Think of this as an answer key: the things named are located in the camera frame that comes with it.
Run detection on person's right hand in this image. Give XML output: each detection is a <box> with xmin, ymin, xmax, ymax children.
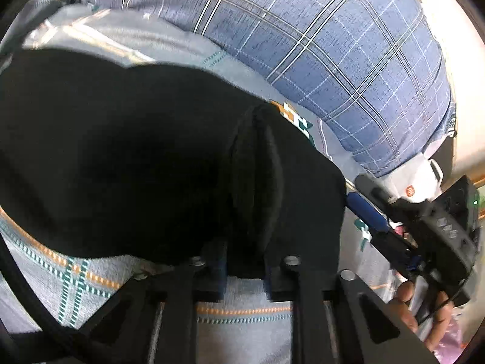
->
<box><xmin>395</xmin><ymin>280</ymin><xmax>454</xmax><ymax>352</ymax></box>

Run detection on pink plastic bag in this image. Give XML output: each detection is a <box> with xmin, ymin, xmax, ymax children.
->
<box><xmin>436</xmin><ymin>313</ymin><xmax>466</xmax><ymax>351</ymax></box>

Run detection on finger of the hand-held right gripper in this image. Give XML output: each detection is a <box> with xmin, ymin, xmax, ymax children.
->
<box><xmin>355</xmin><ymin>174</ymin><xmax>396</xmax><ymax>206</ymax></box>
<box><xmin>346</xmin><ymin>192</ymin><xmax>392</xmax><ymax>233</ymax></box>

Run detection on black pants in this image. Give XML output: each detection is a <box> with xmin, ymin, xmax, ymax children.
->
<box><xmin>0</xmin><ymin>47</ymin><xmax>348</xmax><ymax>278</ymax></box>

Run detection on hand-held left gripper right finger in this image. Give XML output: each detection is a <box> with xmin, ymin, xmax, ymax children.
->
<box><xmin>262</xmin><ymin>255</ymin><xmax>440</xmax><ymax>364</ymax></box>

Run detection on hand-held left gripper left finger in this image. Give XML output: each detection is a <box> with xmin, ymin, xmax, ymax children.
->
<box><xmin>76</xmin><ymin>240</ymin><xmax>229</xmax><ymax>364</ymax></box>

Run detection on black cable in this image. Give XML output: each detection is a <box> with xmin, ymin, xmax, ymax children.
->
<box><xmin>0</xmin><ymin>205</ymin><xmax>125</xmax><ymax>364</ymax></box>

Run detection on white device with orange logo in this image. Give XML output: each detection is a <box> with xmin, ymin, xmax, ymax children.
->
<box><xmin>392</xmin><ymin>155</ymin><xmax>445</xmax><ymax>202</ymax></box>

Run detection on grey patterned bed sheet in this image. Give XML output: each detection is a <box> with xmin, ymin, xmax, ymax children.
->
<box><xmin>0</xmin><ymin>2</ymin><xmax>436</xmax><ymax>364</ymax></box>

